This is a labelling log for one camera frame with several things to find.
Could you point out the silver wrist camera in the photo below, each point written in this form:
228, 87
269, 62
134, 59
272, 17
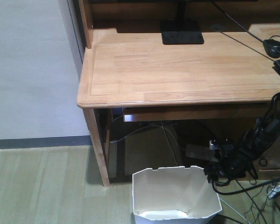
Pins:
214, 145

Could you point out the black monitor stand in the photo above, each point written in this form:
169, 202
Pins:
181, 31

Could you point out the white power strip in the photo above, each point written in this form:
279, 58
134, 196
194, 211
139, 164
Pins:
202, 153

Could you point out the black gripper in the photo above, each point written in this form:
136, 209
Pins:
233, 166

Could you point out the black computer mouse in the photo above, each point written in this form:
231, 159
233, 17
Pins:
272, 48

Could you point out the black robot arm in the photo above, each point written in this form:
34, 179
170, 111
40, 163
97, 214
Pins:
256, 140

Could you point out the wooden desk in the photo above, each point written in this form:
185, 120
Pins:
127, 65

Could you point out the white plastic trash bin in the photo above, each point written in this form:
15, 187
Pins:
173, 195

